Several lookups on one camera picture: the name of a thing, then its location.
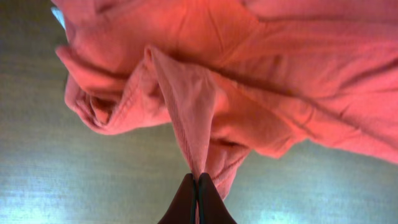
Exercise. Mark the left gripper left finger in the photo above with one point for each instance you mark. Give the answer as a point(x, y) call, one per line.
point(182, 209)

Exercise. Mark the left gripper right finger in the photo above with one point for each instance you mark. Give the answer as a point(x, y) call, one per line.
point(211, 208)

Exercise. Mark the red t-shirt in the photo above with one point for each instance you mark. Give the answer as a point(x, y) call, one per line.
point(236, 76)

